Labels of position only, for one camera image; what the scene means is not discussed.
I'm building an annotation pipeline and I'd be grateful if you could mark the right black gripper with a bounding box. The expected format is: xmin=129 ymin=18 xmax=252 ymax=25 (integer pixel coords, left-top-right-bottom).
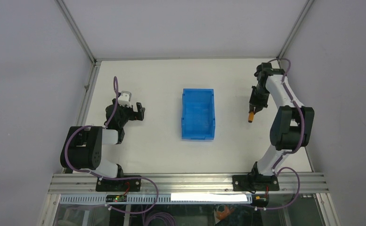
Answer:
xmin=249 ymin=86 xmax=270 ymax=114

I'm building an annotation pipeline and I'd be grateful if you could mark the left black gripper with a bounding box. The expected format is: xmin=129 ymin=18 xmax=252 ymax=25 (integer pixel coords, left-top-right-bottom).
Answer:
xmin=113 ymin=99 xmax=144 ymax=128

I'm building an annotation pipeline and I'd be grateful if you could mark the orange black screwdriver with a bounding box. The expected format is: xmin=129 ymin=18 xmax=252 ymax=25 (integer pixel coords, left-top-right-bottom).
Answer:
xmin=248 ymin=111 xmax=255 ymax=123

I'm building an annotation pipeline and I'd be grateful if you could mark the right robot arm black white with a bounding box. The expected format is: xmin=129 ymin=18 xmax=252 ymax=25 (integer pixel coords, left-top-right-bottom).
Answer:
xmin=248 ymin=62 xmax=315 ymax=191

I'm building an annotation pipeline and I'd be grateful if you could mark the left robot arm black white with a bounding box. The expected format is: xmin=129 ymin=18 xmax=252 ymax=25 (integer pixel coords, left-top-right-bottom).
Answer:
xmin=60 ymin=99 xmax=146 ymax=191

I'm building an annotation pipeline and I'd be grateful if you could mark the blue plastic bin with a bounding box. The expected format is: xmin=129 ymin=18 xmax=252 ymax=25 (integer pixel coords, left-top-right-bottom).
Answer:
xmin=181 ymin=89 xmax=216 ymax=140

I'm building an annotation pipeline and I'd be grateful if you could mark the orange object below table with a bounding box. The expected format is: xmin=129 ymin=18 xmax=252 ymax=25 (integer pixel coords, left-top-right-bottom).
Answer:
xmin=214 ymin=204 xmax=235 ymax=221

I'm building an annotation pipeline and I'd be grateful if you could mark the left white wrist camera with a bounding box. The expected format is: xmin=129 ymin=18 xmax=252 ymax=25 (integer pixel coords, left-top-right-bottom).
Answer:
xmin=117 ymin=91 xmax=132 ymax=107

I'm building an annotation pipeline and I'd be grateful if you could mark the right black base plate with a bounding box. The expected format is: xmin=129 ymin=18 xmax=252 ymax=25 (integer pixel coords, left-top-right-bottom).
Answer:
xmin=232 ymin=174 xmax=280 ymax=193

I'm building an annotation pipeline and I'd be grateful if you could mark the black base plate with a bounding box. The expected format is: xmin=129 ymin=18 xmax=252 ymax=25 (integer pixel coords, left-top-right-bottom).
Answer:
xmin=232 ymin=174 xmax=280 ymax=193
xmin=95 ymin=178 xmax=141 ymax=193

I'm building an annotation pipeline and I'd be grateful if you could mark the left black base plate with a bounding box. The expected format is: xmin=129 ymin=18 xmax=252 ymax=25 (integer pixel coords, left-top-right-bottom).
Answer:
xmin=95 ymin=178 xmax=141 ymax=193

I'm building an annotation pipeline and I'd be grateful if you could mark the aluminium front rail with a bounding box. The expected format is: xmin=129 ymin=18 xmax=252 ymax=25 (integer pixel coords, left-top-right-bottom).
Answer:
xmin=48 ymin=172 xmax=329 ymax=194

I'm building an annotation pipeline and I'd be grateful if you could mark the slotted grey cable duct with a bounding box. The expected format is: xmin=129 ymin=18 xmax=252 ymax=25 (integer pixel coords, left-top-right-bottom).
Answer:
xmin=59 ymin=193 xmax=252 ymax=205

